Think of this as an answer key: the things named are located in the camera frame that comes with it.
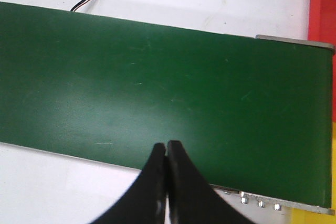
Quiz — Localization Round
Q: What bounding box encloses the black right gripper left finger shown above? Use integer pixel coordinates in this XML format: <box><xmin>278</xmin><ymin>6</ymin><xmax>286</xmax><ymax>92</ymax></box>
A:
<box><xmin>93</xmin><ymin>143</ymin><xmax>166</xmax><ymax>223</ymax></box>

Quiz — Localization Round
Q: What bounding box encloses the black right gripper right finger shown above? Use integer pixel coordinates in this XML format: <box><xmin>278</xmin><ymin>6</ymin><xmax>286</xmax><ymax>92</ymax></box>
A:
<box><xmin>167</xmin><ymin>140</ymin><xmax>253</xmax><ymax>223</ymax></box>

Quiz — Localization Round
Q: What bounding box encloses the green conveyor belt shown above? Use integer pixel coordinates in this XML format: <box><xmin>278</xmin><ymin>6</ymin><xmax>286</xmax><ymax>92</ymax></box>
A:
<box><xmin>0</xmin><ymin>1</ymin><xmax>333</xmax><ymax>208</ymax></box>

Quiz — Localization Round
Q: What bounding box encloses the red orange plate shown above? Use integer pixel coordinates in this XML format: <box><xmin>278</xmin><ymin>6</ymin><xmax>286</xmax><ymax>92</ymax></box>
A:
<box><xmin>307</xmin><ymin>0</ymin><xmax>336</xmax><ymax>123</ymax></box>

